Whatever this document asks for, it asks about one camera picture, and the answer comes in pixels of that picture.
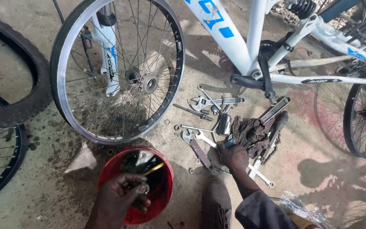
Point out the small black metal case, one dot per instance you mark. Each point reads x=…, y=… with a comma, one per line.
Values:
x=224, y=124

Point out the thin silver spanner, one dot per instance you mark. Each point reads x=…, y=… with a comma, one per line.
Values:
x=206, y=94

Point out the dirty brown rag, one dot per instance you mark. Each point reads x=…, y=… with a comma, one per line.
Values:
x=249, y=133

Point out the black rimmed spoked wheel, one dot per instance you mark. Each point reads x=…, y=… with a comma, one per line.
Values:
x=22, y=143

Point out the dark blue bicycle tube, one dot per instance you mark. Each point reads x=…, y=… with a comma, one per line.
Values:
x=338, y=9

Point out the white blue bicycle frame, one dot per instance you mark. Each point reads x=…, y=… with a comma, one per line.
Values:
x=221, y=35

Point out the silver combination wrench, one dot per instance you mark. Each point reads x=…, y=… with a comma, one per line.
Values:
x=206, y=139

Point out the silver three-way socket wrench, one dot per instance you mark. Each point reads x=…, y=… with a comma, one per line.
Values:
x=199, y=128

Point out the white bicycle front fork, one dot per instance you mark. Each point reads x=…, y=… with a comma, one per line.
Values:
x=108, y=41

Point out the black rear bicycle wheel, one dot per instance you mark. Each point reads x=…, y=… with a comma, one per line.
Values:
x=347, y=124

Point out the black axle rod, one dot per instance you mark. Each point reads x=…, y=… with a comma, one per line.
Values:
x=191, y=111

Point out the loose black knobbly tyre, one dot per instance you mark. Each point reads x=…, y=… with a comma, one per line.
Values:
x=40, y=89

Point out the clear plastic bag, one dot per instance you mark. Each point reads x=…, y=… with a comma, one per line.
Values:
x=297, y=206

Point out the long silver metal bar tool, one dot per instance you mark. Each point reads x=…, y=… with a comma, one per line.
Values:
x=275, y=109

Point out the silver spoked bicycle wheel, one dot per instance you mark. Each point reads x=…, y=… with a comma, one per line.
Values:
x=150, y=83

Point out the black suspension coil spring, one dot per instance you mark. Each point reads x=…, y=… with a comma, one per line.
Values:
x=302, y=8

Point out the person's right hand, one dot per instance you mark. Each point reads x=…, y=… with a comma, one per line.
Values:
x=235, y=157

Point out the red plastic bucket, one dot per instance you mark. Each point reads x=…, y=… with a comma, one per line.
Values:
x=164, y=190

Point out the small metal washer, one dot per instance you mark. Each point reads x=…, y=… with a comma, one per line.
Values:
x=176, y=128

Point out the person's right fingers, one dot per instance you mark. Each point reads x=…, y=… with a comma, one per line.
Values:
x=223, y=147

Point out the silver adjustable wrench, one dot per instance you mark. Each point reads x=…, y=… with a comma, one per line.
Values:
x=202, y=102

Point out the person's left hand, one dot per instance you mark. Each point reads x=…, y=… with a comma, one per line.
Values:
x=116, y=197

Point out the person's left fingers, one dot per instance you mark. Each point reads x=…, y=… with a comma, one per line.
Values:
x=137, y=190

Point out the person's brown shoe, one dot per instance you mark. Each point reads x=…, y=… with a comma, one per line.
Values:
x=216, y=200

